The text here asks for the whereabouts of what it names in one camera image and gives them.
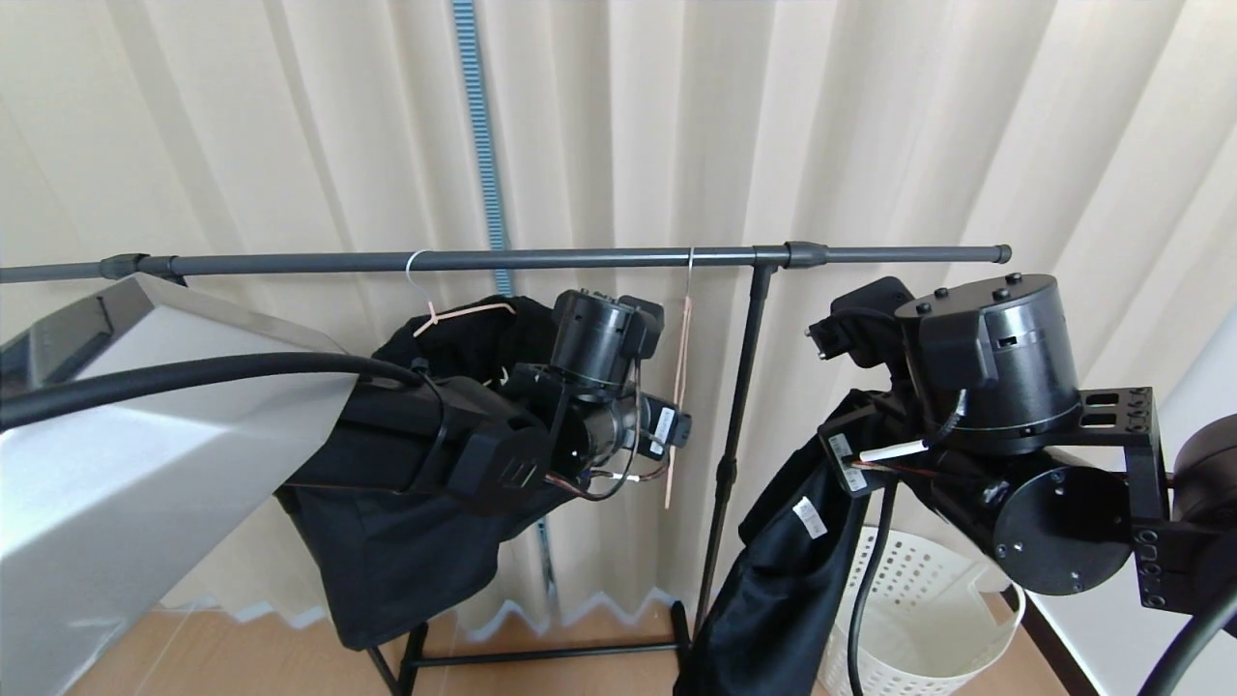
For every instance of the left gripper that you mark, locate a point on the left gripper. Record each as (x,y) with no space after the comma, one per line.
(618,430)

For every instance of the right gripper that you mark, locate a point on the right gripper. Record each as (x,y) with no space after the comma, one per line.
(889,435)

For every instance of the pink clothes hanger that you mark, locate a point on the pink clothes hanger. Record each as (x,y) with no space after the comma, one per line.
(684,338)
(464,311)

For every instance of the black garment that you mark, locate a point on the black garment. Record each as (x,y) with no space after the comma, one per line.
(783,599)

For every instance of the black shorts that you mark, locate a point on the black shorts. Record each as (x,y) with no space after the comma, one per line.
(406,570)

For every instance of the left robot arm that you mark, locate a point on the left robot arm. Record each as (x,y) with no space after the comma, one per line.
(145,464)

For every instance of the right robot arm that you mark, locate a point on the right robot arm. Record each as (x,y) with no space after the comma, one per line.
(1015,358)

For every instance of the black clothes rack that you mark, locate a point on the black clothes rack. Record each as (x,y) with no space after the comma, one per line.
(580,259)

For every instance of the white laundry basket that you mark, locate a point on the white laundry basket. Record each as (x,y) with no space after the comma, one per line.
(947,638)

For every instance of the beige curtain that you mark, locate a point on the beige curtain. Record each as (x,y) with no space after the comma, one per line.
(242,116)

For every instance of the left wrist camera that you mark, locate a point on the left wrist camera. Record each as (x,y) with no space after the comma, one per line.
(647,324)

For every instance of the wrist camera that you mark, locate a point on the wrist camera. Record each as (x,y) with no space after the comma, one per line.
(647,324)
(870,309)

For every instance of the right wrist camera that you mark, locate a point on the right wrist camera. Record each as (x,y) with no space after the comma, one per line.
(870,309)

